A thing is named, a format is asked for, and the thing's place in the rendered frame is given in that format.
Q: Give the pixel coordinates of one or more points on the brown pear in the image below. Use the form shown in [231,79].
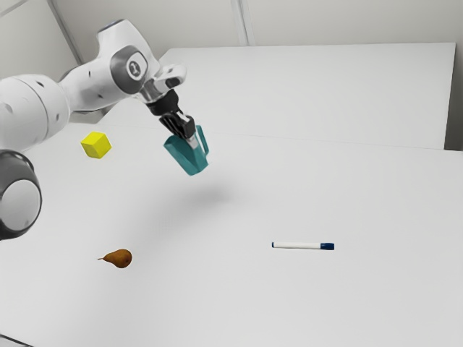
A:
[119,258]

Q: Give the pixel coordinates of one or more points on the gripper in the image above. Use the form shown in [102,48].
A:
[165,103]

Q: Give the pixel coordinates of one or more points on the yellow cube block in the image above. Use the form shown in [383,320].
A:
[96,145]

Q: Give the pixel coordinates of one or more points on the teal faceted mug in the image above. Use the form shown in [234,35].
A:
[190,157]

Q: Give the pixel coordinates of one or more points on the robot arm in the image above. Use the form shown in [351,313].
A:
[90,83]

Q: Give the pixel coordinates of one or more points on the white marker pen blue cap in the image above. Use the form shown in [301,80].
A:
[303,246]

